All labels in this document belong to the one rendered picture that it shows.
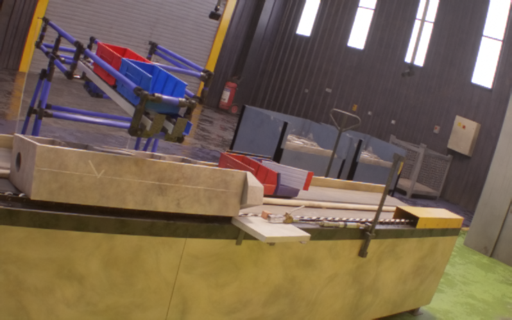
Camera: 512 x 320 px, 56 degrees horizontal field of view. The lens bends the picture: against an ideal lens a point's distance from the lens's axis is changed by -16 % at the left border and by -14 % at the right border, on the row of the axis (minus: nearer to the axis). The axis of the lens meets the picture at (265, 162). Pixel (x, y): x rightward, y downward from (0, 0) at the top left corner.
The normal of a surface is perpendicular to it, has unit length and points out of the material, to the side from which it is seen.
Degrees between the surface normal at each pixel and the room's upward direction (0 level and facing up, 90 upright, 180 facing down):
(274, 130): 90
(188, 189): 80
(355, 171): 90
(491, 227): 90
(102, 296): 90
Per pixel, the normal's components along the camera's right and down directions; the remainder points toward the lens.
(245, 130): -0.72, -0.11
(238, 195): 0.67, 0.15
